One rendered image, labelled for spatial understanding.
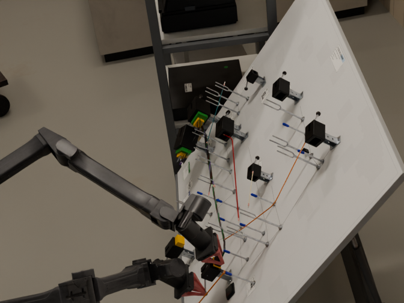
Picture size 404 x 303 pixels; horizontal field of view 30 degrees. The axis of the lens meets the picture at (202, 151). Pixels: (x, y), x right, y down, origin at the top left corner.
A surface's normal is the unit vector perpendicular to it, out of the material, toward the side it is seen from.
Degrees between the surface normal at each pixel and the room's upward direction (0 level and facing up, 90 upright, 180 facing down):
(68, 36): 0
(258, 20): 0
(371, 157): 54
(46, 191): 0
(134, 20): 90
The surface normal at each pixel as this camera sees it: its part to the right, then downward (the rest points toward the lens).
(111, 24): 0.18, 0.57
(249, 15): -0.11, -0.80
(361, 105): -0.87, -0.37
